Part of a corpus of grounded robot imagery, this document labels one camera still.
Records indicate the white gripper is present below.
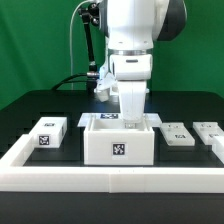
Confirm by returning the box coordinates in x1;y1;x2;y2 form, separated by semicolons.
117;81;147;129

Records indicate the white cabinet box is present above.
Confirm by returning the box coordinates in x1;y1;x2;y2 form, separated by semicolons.
84;117;155;166

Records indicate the white door panel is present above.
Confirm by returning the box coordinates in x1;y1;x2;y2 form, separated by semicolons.
193;122;224;145
160;122;195;146

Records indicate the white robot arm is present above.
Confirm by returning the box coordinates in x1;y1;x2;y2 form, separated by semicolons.
96;0;187;128

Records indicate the small white cabinet block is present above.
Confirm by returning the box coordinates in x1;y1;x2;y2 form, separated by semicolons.
30;117;67;148

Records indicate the white marker base plate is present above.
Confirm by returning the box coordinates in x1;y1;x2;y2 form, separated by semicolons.
78;113;162;127

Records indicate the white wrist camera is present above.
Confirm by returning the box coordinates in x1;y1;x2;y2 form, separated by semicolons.
95;66;116;102

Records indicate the black cable bundle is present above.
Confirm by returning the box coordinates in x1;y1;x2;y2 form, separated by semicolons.
51;73;100;91

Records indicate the white U-shaped frame fence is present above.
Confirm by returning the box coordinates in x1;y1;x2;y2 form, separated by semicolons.
0;134;224;193

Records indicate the white cable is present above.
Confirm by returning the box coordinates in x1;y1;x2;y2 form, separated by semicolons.
68;0;93;91

